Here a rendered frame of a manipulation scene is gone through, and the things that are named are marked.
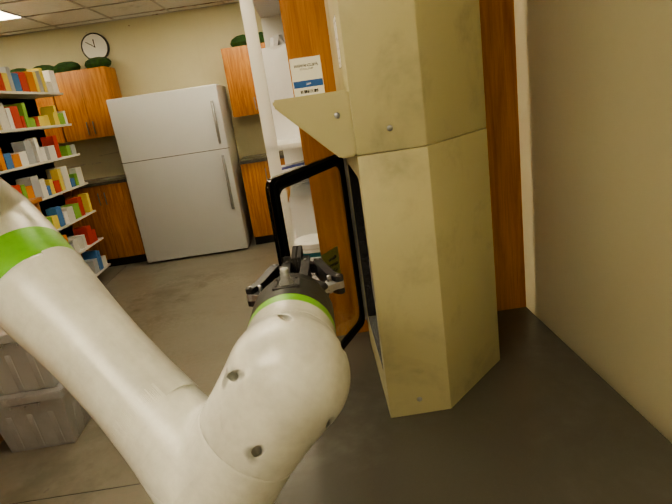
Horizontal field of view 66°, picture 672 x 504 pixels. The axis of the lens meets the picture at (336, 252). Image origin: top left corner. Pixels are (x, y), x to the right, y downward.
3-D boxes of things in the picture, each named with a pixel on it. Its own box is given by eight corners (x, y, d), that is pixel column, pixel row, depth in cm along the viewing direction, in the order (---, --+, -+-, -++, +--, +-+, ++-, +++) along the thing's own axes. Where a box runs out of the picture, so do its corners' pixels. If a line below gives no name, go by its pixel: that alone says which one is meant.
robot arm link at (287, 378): (382, 388, 41) (257, 323, 39) (300, 505, 43) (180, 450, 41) (364, 317, 54) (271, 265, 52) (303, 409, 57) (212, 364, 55)
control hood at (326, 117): (343, 141, 111) (336, 92, 108) (357, 156, 80) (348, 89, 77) (289, 149, 111) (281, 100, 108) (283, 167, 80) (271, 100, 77)
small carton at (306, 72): (323, 93, 91) (318, 57, 89) (325, 93, 86) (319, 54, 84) (294, 97, 91) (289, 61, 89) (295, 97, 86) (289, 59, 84)
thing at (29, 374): (106, 336, 312) (91, 285, 303) (60, 390, 254) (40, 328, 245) (37, 347, 312) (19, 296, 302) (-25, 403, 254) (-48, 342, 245)
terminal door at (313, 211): (365, 323, 122) (342, 151, 110) (306, 395, 96) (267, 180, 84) (362, 322, 122) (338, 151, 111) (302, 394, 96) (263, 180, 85)
